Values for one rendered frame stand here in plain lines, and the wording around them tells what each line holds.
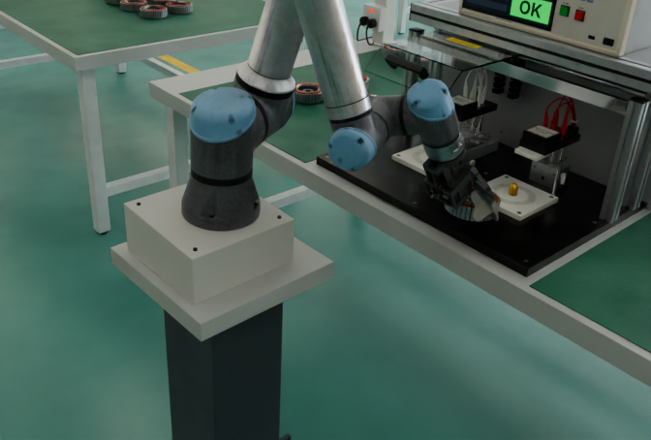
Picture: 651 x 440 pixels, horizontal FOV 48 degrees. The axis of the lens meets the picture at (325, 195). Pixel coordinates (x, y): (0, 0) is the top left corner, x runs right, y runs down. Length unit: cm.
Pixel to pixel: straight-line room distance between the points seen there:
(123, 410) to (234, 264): 98
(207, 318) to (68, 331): 129
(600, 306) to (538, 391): 97
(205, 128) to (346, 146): 26
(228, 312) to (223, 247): 12
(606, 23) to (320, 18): 73
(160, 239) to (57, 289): 143
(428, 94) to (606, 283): 54
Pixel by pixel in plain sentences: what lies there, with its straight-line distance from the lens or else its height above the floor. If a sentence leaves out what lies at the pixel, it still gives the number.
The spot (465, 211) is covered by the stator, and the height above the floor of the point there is 84.
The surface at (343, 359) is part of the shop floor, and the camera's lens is 239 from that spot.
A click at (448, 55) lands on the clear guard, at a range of 171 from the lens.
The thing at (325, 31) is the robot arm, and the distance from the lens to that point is 117.
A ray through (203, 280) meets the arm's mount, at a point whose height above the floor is 79.
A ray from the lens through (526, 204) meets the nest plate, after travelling 170.
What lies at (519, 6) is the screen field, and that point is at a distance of 179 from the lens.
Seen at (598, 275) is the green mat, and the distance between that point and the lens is 156.
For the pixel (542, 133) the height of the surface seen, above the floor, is 92.
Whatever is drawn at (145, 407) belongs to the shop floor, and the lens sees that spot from 225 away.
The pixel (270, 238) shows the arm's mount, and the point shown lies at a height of 82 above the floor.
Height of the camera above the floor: 155
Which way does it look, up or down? 28 degrees down
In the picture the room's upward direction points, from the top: 3 degrees clockwise
